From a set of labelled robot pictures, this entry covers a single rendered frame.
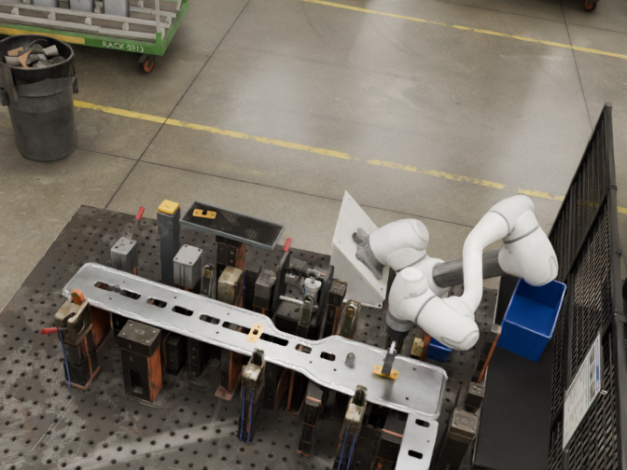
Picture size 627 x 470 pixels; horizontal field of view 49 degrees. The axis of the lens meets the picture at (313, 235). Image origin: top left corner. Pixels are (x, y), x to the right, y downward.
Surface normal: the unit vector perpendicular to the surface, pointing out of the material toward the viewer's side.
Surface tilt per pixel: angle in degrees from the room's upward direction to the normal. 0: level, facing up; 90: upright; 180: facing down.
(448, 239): 0
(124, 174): 0
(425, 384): 0
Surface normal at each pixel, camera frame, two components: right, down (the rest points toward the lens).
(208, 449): 0.11, -0.76
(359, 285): -0.18, 0.62
